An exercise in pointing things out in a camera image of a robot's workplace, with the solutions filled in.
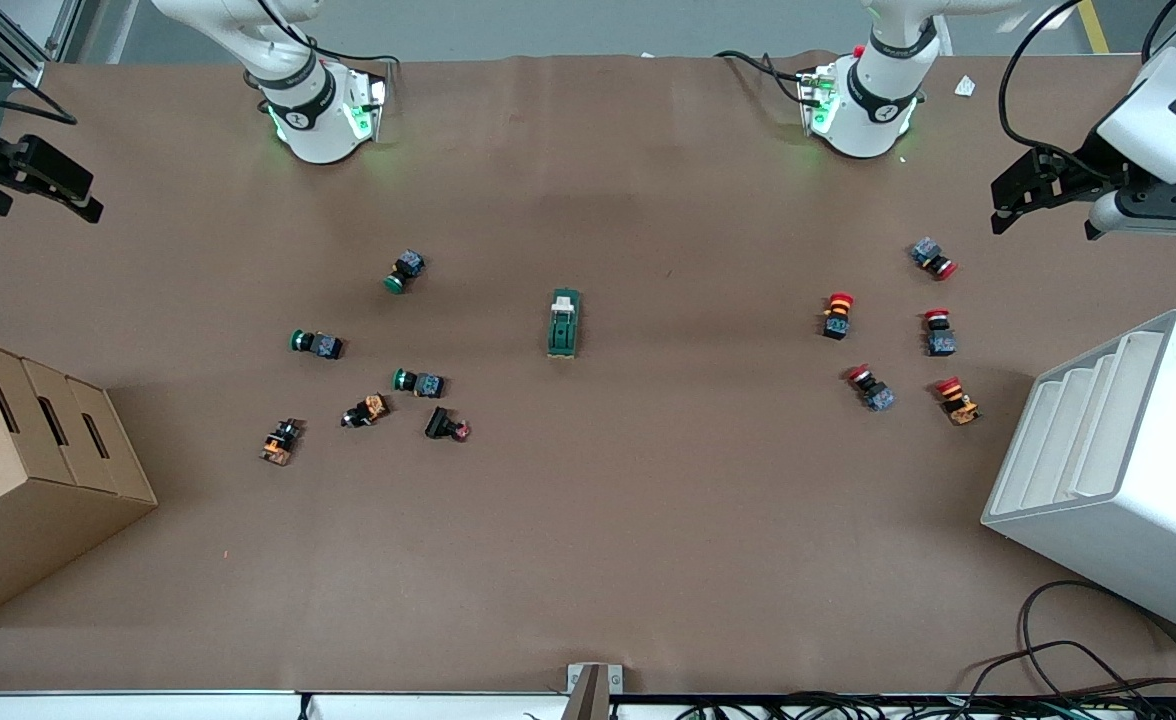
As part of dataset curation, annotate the green load switch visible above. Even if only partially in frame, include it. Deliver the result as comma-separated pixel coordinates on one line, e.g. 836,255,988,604
546,288,584,359

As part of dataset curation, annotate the brown cardboard box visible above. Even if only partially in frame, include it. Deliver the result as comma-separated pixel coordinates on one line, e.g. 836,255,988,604
0,334,159,629

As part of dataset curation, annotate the white slotted rack box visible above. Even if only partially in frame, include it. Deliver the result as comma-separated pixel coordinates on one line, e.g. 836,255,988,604
981,309,1176,643

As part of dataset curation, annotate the brown paper table cover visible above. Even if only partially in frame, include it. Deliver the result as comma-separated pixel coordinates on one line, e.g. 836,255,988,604
0,52,1176,693

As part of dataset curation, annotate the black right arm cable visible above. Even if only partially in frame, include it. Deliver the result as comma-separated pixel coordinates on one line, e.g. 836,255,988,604
0,85,79,127

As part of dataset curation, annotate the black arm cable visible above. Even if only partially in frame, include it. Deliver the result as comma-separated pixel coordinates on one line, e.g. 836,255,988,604
998,0,1099,161
0,85,79,127

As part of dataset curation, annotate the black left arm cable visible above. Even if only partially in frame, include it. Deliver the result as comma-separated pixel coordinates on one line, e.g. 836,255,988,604
998,0,1099,161

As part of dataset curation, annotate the black left base cable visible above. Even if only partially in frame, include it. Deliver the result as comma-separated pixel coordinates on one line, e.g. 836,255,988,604
716,50,811,103

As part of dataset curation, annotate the black base cable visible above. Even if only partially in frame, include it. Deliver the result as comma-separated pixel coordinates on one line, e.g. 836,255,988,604
716,50,811,103
258,0,401,69

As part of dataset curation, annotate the black right base cable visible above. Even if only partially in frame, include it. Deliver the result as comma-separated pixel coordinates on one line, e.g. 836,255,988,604
258,0,401,69

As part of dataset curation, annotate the black orange selector switch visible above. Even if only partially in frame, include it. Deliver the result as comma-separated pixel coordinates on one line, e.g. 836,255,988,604
341,394,390,429
260,418,304,467

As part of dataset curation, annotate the black looped floor cable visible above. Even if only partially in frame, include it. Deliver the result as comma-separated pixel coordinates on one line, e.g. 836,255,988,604
1018,580,1176,701

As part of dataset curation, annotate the black red indicator switch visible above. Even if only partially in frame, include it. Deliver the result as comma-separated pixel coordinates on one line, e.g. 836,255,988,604
424,406,472,443

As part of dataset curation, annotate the black cable bundle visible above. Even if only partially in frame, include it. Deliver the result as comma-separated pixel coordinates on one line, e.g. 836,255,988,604
668,690,1176,720

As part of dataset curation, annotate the white table edge rail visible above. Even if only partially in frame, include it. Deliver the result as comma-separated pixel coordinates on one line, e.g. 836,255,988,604
0,690,1176,720

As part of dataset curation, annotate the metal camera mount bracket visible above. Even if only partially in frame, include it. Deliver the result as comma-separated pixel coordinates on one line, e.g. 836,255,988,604
566,663,624,720

